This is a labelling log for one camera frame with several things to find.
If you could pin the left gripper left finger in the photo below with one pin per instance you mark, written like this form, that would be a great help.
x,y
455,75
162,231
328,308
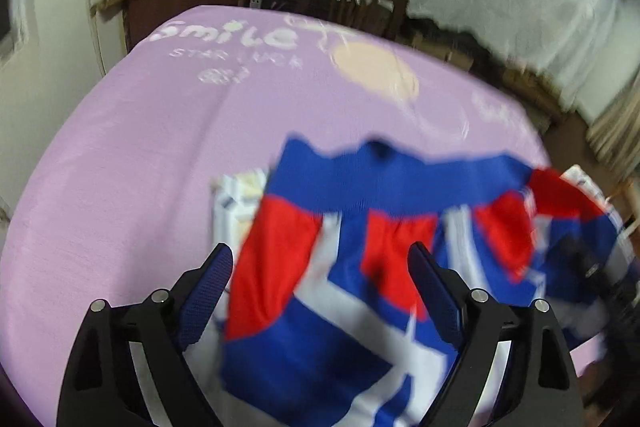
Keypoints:
x,y
198,292

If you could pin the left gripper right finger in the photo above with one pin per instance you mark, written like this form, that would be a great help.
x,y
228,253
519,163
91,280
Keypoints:
x,y
439,300

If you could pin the red white blue garment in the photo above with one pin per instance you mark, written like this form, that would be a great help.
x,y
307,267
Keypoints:
x,y
335,297

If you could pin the white geometric pattern cloth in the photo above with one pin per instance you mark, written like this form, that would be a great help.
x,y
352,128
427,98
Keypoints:
x,y
235,200

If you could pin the purple smile bed sheet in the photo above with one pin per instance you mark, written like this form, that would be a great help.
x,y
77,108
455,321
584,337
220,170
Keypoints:
x,y
120,205

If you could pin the dark wooden chair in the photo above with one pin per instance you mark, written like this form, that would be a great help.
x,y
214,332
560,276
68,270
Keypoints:
x,y
381,18

